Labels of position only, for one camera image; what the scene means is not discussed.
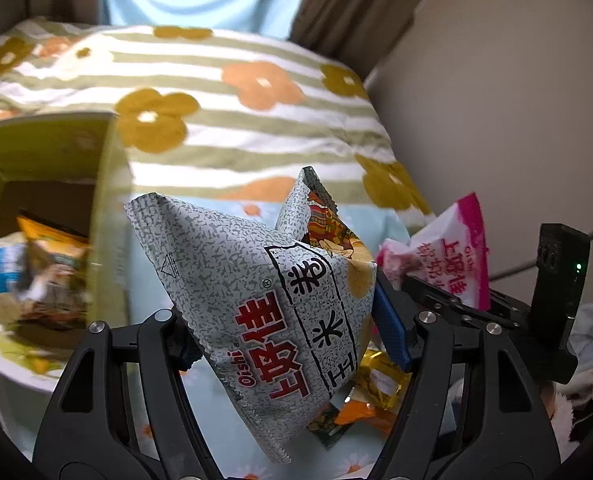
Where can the dark green snack packet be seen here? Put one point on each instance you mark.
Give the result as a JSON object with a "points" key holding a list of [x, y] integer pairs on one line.
{"points": [[329, 422]]}

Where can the white fleece clothing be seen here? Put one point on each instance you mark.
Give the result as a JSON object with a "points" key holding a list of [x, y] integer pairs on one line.
{"points": [[583, 410]]}

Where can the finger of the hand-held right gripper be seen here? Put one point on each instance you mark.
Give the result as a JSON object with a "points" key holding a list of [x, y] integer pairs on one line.
{"points": [[508, 309], [439, 294]]}

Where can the yellow-green cardboard box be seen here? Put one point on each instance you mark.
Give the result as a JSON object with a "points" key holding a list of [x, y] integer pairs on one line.
{"points": [[107, 200]]}

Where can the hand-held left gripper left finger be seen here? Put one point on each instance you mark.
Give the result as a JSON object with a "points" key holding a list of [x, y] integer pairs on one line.
{"points": [[159, 340]]}

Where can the orange snack packet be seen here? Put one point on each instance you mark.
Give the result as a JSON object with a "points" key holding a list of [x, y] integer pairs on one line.
{"points": [[364, 415]]}

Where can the striped floral duvet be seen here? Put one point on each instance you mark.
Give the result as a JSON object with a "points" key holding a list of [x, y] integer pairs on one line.
{"points": [[256, 125]]}

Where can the light blue daisy sheet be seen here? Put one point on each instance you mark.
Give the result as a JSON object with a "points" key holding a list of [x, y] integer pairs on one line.
{"points": [[211, 420]]}

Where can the grey speckled snack bag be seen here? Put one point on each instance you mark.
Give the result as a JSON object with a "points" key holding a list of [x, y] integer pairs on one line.
{"points": [[256, 290]]}

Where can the pile of snack packets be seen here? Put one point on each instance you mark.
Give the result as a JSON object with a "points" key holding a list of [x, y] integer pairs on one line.
{"points": [[46, 260]]}

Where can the white tray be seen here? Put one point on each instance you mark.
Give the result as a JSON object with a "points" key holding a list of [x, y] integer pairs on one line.
{"points": [[21, 380]]}

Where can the pink and white snack bag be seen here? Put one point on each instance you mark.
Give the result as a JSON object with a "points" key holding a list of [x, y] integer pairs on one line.
{"points": [[449, 255]]}

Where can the shiny yellow snack packet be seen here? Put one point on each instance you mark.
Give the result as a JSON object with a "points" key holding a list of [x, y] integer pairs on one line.
{"points": [[384, 382]]}

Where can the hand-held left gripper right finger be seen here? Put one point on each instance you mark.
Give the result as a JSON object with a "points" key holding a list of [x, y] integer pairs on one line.
{"points": [[390, 322]]}

